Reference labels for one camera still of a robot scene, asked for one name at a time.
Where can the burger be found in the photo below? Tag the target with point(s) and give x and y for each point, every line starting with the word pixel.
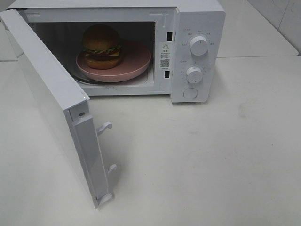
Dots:
pixel 102 47

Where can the white microwave oven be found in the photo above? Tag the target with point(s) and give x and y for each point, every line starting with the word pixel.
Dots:
pixel 60 25

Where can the white microwave door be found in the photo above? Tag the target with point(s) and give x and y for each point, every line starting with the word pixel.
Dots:
pixel 64 106

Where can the pink plate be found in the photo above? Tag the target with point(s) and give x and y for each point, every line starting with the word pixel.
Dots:
pixel 136 59

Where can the white timer knob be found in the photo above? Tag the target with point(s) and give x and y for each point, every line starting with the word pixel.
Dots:
pixel 194 75

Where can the glass turntable plate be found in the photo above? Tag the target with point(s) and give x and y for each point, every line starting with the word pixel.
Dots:
pixel 145 79

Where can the white warning label sticker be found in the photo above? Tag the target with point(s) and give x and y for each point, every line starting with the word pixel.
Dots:
pixel 164 55

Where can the white round door button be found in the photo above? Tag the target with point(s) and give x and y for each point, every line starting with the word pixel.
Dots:
pixel 190 93

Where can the white power knob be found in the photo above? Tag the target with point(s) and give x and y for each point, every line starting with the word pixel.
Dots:
pixel 199 45

